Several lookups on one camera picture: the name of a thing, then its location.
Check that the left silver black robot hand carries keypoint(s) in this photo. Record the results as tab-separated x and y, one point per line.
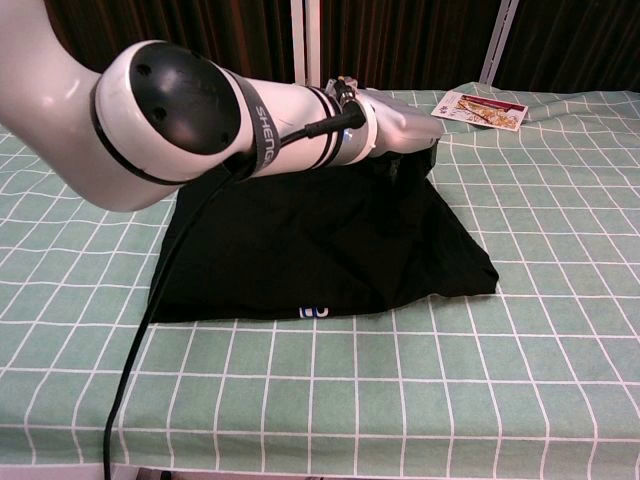
405	125

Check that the black cloth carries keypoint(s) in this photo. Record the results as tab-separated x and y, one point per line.
300	250

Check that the picture card packet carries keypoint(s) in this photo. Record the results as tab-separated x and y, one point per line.
480	110

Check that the dark brown curtain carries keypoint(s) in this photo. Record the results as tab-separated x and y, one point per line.
400	40
575	40
200	30

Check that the green checked tablecloth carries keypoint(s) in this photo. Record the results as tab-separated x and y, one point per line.
450	375

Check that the white frame post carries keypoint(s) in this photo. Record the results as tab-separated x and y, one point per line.
497	45
306	35

